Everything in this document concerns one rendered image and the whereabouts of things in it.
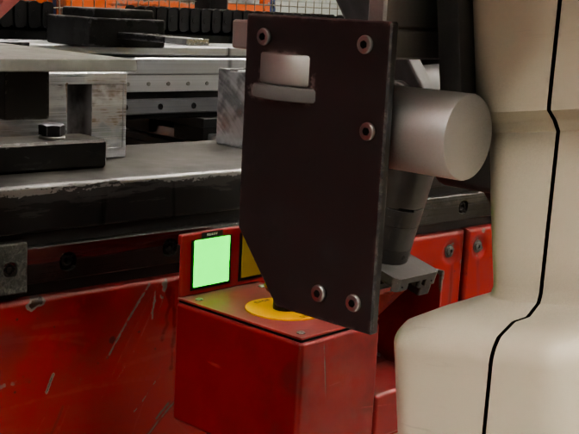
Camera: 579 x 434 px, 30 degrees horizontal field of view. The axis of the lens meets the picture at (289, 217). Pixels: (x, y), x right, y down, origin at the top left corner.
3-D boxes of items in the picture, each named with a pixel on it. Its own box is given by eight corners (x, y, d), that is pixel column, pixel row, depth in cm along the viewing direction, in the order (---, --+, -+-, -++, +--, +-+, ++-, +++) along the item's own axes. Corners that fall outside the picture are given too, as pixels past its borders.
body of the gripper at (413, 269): (356, 242, 108) (376, 174, 106) (434, 288, 102) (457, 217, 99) (313, 249, 103) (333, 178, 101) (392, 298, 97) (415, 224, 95)
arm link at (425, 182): (417, 152, 94) (455, 149, 98) (360, 123, 98) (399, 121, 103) (395, 224, 97) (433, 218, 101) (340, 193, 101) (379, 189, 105)
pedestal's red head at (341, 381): (294, 474, 92) (305, 269, 88) (171, 418, 102) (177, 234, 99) (432, 418, 106) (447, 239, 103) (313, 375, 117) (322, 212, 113)
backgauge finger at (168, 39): (157, 54, 129) (158, 12, 128) (46, 41, 148) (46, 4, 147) (234, 55, 137) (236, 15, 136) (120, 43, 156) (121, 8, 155)
